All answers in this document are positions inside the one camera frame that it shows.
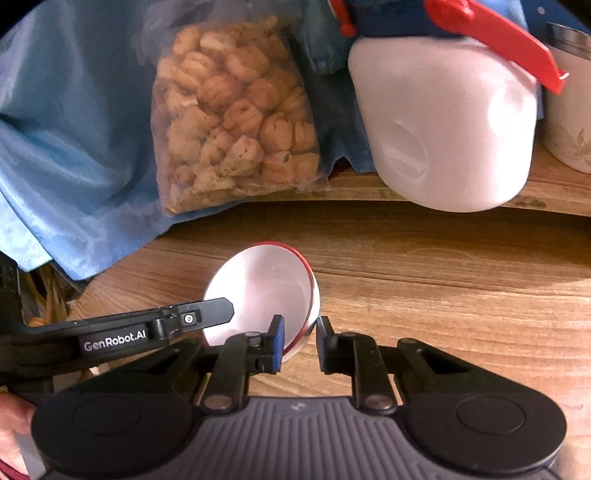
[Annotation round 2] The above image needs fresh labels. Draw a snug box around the light blue cloth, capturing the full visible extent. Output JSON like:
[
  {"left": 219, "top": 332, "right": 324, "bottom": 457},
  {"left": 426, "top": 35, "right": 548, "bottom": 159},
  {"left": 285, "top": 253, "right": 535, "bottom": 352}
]
[{"left": 0, "top": 0, "right": 384, "bottom": 282}]

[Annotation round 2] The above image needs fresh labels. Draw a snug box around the person's left hand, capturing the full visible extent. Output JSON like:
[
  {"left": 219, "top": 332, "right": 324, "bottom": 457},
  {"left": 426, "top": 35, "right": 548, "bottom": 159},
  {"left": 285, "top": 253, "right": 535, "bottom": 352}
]
[{"left": 0, "top": 392, "right": 38, "bottom": 472}]

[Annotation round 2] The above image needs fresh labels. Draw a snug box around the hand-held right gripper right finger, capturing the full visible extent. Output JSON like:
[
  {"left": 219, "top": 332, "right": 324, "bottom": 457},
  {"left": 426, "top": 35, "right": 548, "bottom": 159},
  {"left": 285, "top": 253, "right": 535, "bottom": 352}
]
[{"left": 316, "top": 316, "right": 468, "bottom": 412}]

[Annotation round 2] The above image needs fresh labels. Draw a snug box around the white tumbler with steel rim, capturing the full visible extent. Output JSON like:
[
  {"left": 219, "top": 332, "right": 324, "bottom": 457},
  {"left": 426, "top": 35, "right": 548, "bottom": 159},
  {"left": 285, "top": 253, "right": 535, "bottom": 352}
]
[{"left": 540, "top": 22, "right": 591, "bottom": 175}]

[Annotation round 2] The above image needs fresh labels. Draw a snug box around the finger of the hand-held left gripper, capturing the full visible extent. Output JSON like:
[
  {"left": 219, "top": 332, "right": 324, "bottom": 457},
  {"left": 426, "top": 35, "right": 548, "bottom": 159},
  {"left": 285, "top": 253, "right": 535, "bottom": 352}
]
[{"left": 67, "top": 298, "right": 234, "bottom": 340}]

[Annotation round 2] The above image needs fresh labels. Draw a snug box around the wooden desk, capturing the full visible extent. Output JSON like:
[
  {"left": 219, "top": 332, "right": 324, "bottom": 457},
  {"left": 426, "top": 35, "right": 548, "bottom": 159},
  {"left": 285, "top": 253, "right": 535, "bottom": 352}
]
[{"left": 67, "top": 154, "right": 591, "bottom": 480}]

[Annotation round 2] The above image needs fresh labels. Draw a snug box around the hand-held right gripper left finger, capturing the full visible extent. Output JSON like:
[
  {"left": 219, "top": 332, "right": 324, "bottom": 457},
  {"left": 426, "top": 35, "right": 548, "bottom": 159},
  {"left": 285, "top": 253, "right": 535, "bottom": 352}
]
[{"left": 104, "top": 315, "right": 286, "bottom": 412}]

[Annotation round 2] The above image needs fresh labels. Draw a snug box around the clear bag of snacks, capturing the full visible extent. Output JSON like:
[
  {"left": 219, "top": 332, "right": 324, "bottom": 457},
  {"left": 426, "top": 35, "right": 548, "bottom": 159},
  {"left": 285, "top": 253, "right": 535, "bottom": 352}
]
[{"left": 150, "top": 16, "right": 331, "bottom": 219}]

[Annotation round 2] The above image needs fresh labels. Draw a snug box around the white bottle with red strap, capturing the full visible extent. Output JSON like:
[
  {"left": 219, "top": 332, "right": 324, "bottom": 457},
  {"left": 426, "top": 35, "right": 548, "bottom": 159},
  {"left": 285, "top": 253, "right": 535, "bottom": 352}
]
[{"left": 330, "top": 0, "right": 570, "bottom": 213}]

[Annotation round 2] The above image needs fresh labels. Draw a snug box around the wooden chair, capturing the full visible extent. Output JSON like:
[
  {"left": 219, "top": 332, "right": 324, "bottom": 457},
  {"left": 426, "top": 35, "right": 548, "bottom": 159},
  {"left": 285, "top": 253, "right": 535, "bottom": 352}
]
[{"left": 25, "top": 267, "right": 88, "bottom": 328}]

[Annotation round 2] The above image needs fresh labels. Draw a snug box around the white bowl with red rim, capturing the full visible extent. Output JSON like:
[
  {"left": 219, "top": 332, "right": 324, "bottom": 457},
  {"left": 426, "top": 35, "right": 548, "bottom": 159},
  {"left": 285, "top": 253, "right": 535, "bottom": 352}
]
[{"left": 203, "top": 241, "right": 320, "bottom": 360}]

